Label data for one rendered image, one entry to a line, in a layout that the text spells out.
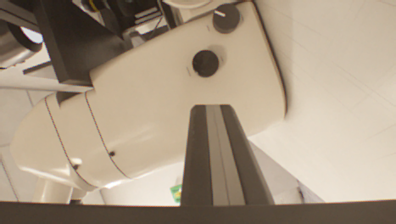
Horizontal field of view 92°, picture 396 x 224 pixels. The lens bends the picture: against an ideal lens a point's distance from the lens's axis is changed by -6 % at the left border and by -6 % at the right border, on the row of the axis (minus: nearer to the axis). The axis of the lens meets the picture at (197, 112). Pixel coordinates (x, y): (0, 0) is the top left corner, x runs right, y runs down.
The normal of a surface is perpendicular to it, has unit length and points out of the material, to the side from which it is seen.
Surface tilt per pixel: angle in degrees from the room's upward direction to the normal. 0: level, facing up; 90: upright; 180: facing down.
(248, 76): 90
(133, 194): 90
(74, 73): 180
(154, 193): 90
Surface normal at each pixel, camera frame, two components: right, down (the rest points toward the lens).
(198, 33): -0.01, 0.06
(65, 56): 0.94, -0.35
